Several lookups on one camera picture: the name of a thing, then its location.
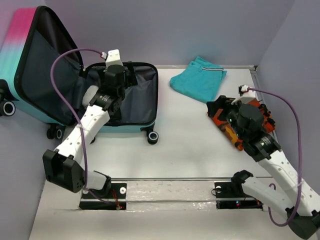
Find orange camouflage shorts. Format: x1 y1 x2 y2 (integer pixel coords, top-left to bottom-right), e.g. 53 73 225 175
206 95 276 151

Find teal shorts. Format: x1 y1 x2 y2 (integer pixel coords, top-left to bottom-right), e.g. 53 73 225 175
169 56 227 103

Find white cloth bundle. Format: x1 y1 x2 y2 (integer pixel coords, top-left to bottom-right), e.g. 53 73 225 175
82 85 99 109

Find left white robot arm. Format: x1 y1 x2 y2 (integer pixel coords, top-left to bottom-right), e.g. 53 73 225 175
42 62 137 198

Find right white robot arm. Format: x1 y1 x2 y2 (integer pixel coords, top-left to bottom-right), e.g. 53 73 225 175
226 99 320 240

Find pink and teal suitcase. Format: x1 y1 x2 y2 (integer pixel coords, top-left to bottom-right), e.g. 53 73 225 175
0 6 159 145

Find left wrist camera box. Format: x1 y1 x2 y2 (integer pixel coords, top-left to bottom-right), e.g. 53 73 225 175
105 49 123 68

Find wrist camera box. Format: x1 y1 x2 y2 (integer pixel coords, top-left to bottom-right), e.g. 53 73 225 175
105 49 123 68
231 84 256 105

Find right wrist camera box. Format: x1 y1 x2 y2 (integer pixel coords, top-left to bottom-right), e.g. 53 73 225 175
231 84 256 105

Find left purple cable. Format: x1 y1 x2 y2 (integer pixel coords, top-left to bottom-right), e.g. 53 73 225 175
50 48 118 207

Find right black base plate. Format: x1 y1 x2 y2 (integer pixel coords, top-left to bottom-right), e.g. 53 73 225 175
211 181 263 210

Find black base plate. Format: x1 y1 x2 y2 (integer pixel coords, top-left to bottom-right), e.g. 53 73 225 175
78 181 127 211
211 181 263 210

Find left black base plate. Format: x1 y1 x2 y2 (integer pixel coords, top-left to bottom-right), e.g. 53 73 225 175
78 181 127 211

